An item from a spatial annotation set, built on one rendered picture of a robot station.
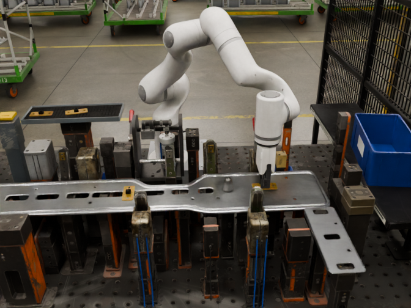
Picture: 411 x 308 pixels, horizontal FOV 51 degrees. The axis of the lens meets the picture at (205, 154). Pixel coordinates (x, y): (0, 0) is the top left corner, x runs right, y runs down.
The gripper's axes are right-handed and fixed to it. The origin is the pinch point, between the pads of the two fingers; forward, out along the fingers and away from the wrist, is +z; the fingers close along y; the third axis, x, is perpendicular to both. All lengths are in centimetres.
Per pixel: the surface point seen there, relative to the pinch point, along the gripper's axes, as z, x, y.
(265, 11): 78, 117, -660
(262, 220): -1.7, -4.7, 23.3
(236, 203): 2.9, -10.6, 8.1
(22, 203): 3, -81, 4
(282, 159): -1.7, 8.3, -10.8
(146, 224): -0.7, -38.6, 21.8
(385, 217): 0.2, 32.5, 22.1
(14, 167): 9, -96, -31
